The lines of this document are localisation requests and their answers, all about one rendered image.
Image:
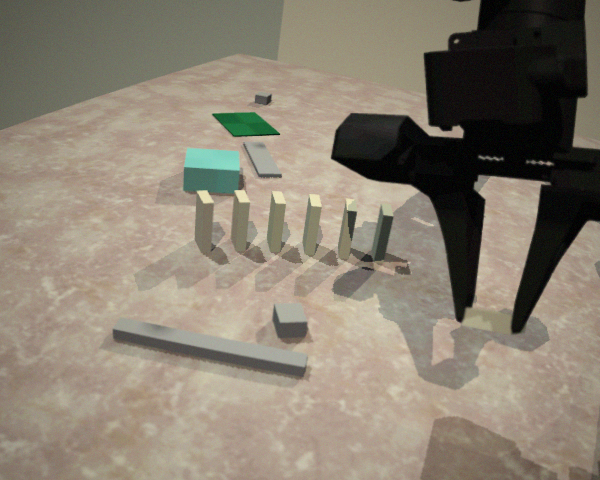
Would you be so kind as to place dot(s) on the green flat tile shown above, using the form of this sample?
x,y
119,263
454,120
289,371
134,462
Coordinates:
x,y
245,124

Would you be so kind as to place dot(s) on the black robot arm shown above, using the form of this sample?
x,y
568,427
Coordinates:
x,y
518,84

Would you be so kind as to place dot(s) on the light teal block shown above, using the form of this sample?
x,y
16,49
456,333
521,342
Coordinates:
x,y
211,170

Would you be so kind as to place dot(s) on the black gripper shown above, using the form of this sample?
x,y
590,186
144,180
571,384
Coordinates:
x,y
394,149

